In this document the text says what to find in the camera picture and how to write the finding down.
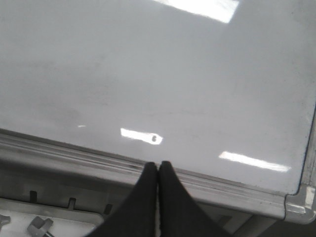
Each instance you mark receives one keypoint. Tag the grey metal binder clip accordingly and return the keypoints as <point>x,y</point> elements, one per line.
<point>40,227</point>

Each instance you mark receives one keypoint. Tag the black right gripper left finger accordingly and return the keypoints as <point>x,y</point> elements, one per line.
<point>136,217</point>

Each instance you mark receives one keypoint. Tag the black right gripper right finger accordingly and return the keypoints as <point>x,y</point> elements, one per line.
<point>180,216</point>

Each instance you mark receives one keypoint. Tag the white whiteboard with aluminium frame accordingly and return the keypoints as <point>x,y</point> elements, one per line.
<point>223,89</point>

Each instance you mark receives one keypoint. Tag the white table frame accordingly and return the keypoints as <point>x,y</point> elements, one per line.
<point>101,188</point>

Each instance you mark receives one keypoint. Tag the white plastic marker tray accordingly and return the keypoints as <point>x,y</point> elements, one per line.
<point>65,222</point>

